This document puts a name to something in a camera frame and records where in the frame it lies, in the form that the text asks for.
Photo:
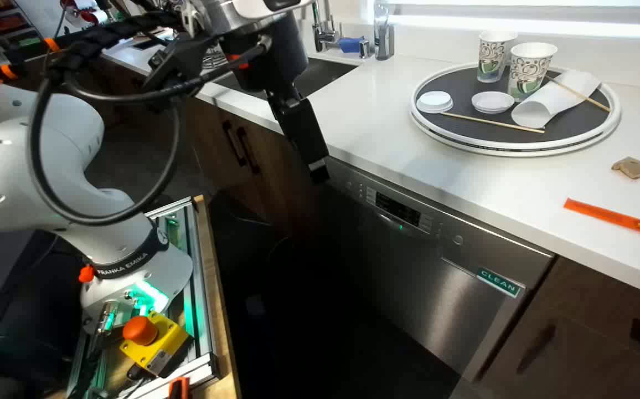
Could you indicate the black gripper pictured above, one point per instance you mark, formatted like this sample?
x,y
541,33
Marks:
x,y
271,61

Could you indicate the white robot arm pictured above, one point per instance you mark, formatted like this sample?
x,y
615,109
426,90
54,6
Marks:
x,y
49,137

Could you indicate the stainless steel dishwasher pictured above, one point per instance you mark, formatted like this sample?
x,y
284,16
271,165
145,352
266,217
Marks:
x,y
445,280

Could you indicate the wooden cabinet door left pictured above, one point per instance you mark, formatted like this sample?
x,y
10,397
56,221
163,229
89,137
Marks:
x,y
253,165

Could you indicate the wooden cabinet door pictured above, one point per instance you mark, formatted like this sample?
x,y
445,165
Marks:
x,y
593,352
253,165

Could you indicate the small white dish left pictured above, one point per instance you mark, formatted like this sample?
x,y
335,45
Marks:
x,y
435,102

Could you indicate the small white dish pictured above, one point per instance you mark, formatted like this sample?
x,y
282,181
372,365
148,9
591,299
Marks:
x,y
492,102
435,102

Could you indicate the round black white tray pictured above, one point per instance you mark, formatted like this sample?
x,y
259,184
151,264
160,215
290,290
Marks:
x,y
569,111

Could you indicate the kitchen sink faucet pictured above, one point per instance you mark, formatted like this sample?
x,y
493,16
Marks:
x,y
384,32

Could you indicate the wooden chopstick front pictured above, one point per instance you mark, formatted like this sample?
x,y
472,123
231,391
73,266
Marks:
x,y
492,123

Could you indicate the wooden chopstick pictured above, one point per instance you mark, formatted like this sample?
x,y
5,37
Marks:
x,y
580,96
492,123

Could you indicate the small white dish right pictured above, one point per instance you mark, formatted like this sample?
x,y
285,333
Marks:
x,y
492,102

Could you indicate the tipped white paper cup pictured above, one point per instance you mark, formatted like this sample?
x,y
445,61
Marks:
x,y
549,101

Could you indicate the patterned paper cup front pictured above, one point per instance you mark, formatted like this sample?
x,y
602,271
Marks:
x,y
527,68

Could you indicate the yellow emergency stop box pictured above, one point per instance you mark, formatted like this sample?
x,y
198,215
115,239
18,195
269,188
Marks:
x,y
154,343

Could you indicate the wooden chopstick rear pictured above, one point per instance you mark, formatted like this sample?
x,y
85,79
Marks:
x,y
580,96

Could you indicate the wooden cabinet door right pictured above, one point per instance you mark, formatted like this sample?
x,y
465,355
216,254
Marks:
x,y
593,352

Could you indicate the orange ruler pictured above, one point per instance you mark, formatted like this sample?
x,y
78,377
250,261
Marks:
x,y
602,214

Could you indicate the black cabinet handle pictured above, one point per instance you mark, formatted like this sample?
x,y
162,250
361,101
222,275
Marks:
x,y
537,346

